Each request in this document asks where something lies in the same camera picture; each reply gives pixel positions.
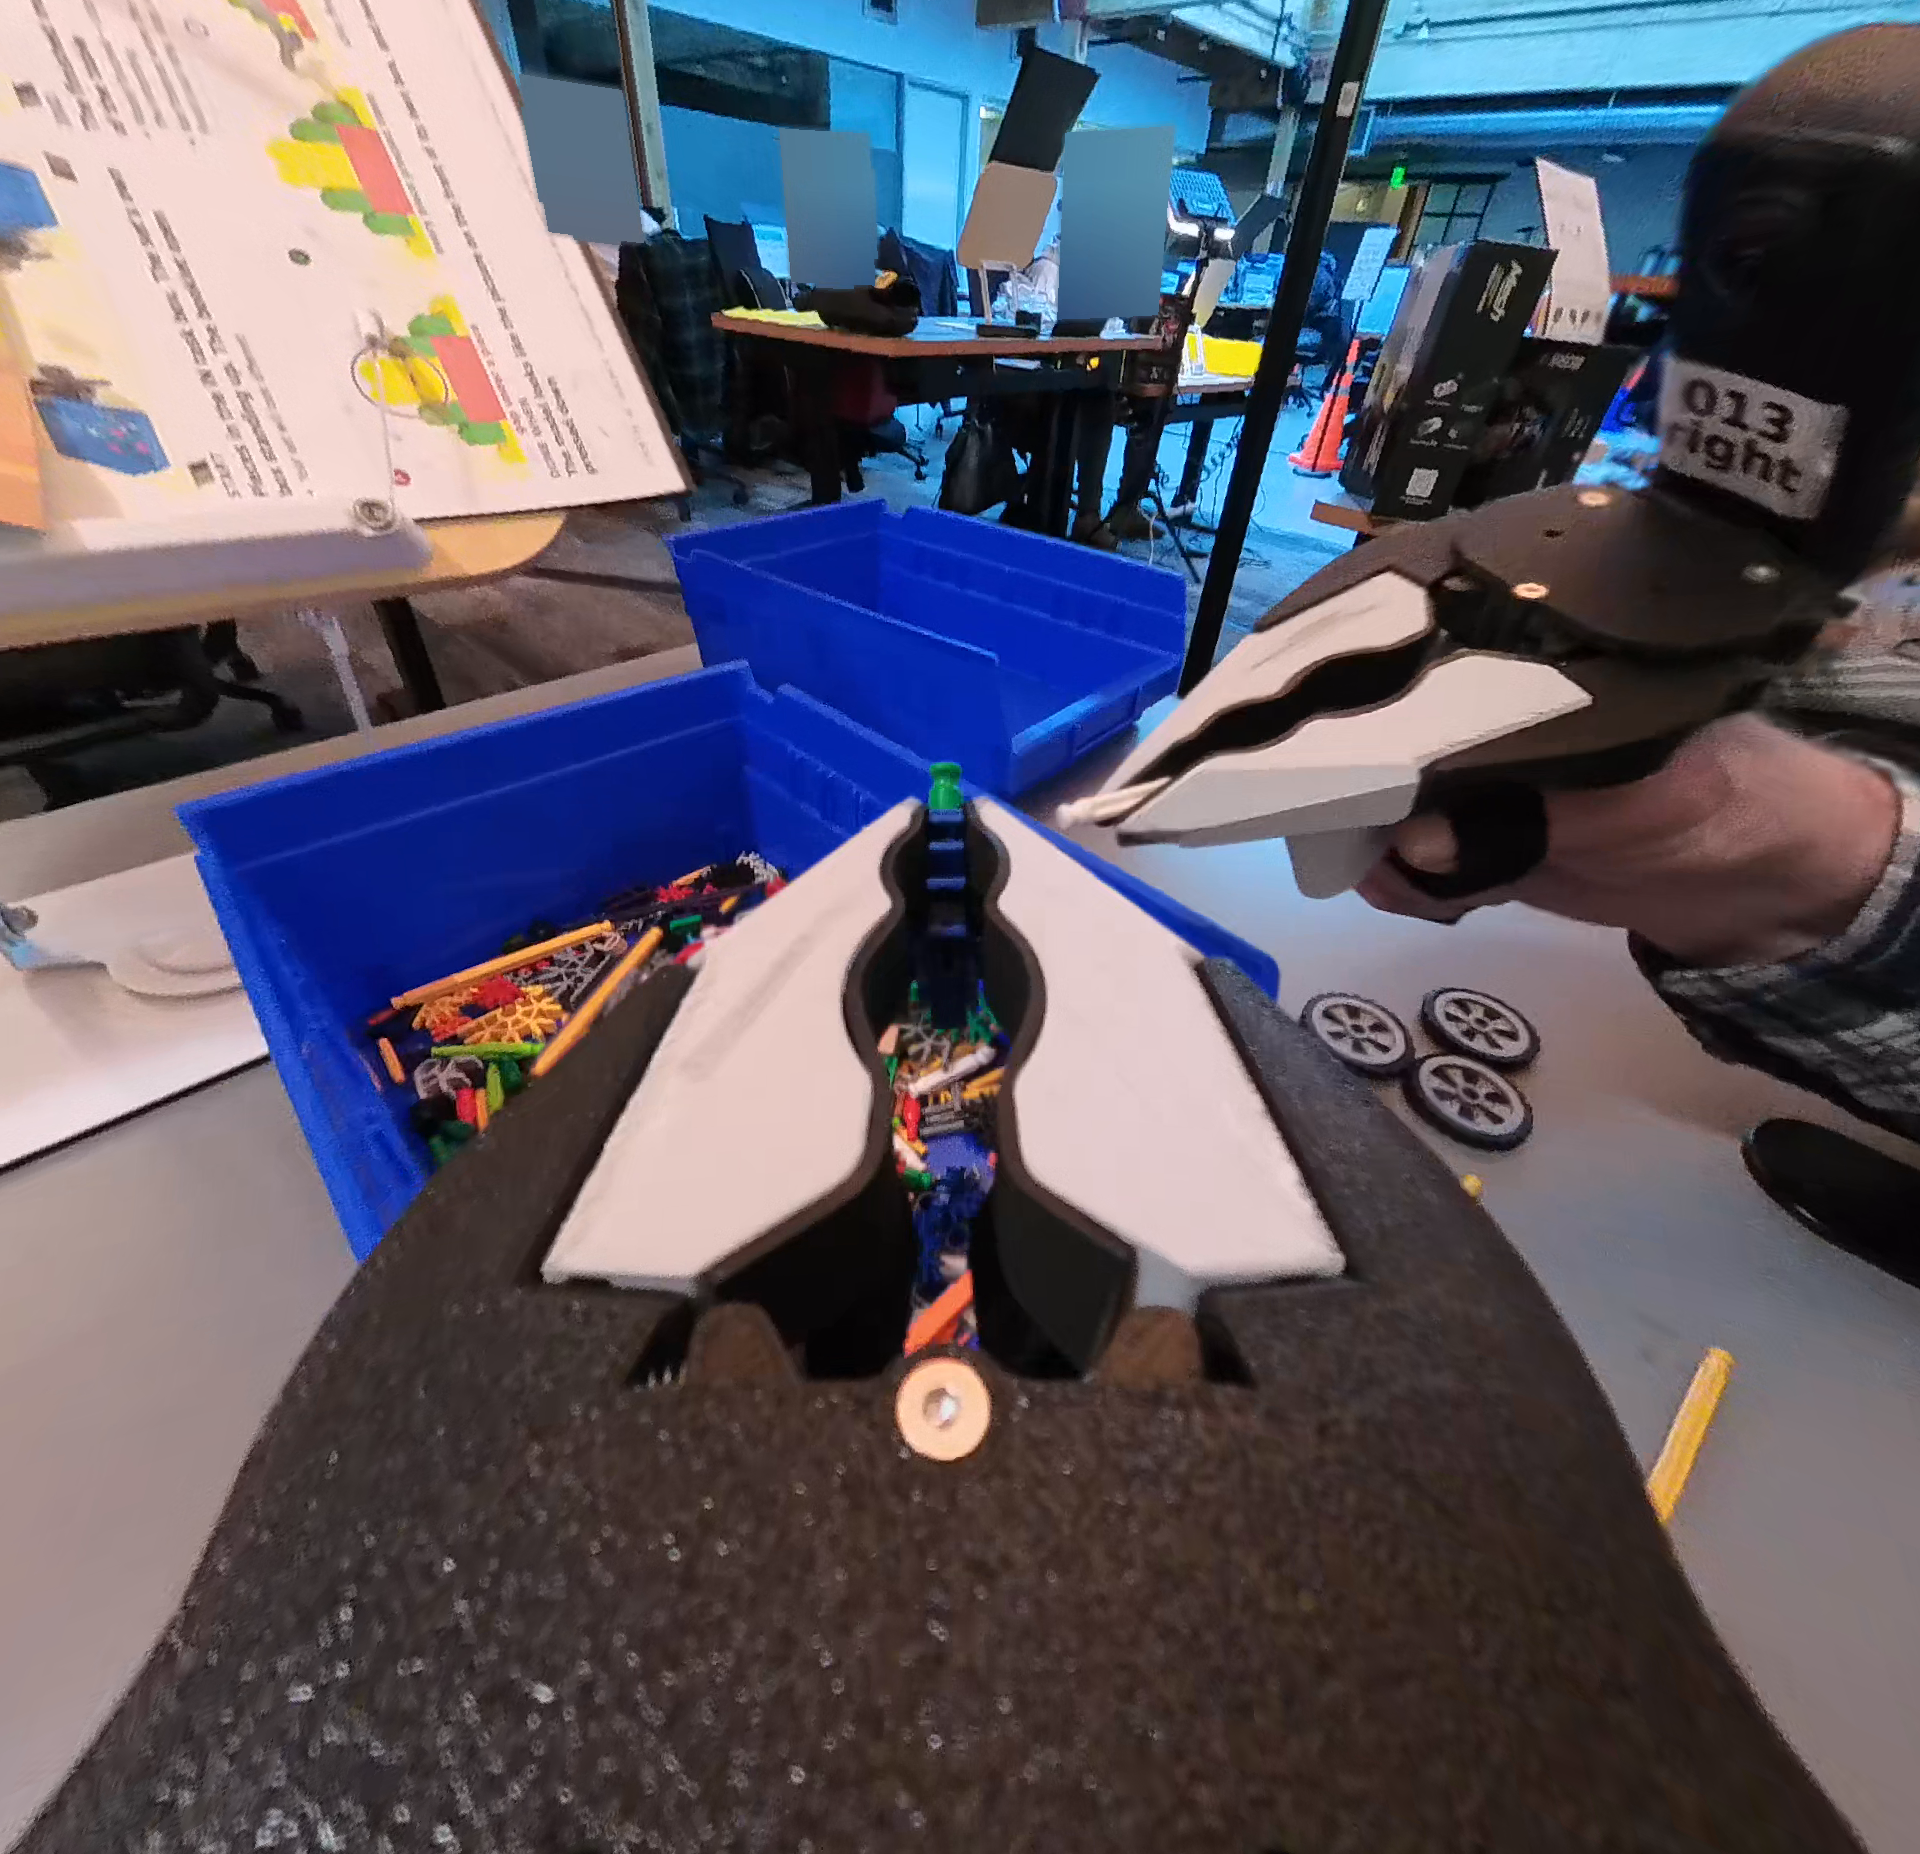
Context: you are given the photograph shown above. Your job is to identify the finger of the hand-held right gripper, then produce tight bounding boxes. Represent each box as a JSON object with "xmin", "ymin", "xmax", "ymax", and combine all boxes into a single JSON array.
[
  {"xmin": 1114, "ymin": 573, "xmax": 1446, "ymax": 780},
  {"xmin": 1114, "ymin": 662, "xmax": 1598, "ymax": 846}
]

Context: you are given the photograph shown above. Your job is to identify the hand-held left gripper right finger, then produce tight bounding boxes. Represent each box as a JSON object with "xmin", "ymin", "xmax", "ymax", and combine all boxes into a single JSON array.
[{"xmin": 963, "ymin": 800, "xmax": 1346, "ymax": 1307}]

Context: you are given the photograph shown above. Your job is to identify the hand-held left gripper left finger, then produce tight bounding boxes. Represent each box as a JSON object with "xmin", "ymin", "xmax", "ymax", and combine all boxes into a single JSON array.
[{"xmin": 542, "ymin": 800, "xmax": 937, "ymax": 1296}]

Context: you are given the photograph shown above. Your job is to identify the blue snowflake connector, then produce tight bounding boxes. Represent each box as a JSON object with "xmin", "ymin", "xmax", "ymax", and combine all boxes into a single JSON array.
[{"xmin": 909, "ymin": 800, "xmax": 991, "ymax": 1045}]

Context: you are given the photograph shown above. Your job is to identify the blue bin of toy parts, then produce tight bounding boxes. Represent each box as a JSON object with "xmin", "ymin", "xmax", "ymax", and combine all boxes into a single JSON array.
[{"xmin": 178, "ymin": 658, "xmax": 1283, "ymax": 1263}]

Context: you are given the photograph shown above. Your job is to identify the yellow plastic rod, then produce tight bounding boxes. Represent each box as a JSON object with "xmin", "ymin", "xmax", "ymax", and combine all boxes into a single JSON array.
[{"xmin": 1649, "ymin": 1343, "xmax": 1736, "ymax": 1527}]

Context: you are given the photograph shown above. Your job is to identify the person's right forearm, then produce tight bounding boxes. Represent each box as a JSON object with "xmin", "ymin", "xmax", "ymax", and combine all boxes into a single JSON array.
[{"xmin": 1626, "ymin": 563, "xmax": 1920, "ymax": 1133}]

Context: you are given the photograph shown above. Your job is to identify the person's right hand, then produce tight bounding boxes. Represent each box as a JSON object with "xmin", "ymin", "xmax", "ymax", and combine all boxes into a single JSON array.
[{"xmin": 1358, "ymin": 717, "xmax": 1908, "ymax": 973}]

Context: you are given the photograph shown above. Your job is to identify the small black product box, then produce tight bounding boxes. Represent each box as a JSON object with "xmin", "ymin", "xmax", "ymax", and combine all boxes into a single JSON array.
[{"xmin": 1513, "ymin": 339, "xmax": 1649, "ymax": 509}]

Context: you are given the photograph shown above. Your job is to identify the orange traffic cone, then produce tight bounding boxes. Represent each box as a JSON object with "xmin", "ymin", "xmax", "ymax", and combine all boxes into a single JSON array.
[{"xmin": 1293, "ymin": 339, "xmax": 1358, "ymax": 480}]

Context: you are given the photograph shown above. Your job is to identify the pile of colourful toy pieces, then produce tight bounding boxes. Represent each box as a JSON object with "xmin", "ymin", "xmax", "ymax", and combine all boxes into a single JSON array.
[{"xmin": 366, "ymin": 858, "xmax": 1025, "ymax": 1364}]

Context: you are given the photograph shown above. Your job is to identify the black metal pole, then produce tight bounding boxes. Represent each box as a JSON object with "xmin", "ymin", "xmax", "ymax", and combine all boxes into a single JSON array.
[{"xmin": 1178, "ymin": 0, "xmax": 1415, "ymax": 700}]

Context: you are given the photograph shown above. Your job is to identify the paper sign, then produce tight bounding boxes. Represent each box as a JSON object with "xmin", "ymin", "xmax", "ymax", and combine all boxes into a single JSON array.
[{"xmin": 1531, "ymin": 156, "xmax": 1617, "ymax": 339}]

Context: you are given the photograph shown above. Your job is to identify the blue plastic bin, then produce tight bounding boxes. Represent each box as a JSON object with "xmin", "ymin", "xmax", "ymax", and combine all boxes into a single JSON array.
[{"xmin": 669, "ymin": 495, "xmax": 1191, "ymax": 805}]

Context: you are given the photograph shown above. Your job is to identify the wooden office desk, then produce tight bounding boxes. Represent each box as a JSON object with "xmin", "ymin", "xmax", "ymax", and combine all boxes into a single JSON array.
[{"xmin": 715, "ymin": 308, "xmax": 1185, "ymax": 537}]

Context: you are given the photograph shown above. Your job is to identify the black stand foot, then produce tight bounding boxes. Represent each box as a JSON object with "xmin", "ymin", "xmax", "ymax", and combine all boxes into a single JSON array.
[{"xmin": 1736, "ymin": 1116, "xmax": 1920, "ymax": 1288}]

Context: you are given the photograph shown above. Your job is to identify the white flat board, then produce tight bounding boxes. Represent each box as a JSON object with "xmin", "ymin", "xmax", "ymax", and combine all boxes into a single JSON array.
[{"xmin": 0, "ymin": 850, "xmax": 276, "ymax": 1176}]

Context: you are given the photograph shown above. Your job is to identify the bagged instruction sheets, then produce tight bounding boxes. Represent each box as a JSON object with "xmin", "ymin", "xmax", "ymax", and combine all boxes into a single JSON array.
[{"xmin": 0, "ymin": 491, "xmax": 573, "ymax": 723}]

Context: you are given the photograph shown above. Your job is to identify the white instruction sheet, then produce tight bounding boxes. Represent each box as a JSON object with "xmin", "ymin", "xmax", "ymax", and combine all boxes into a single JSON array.
[{"xmin": 0, "ymin": 0, "xmax": 693, "ymax": 527}]

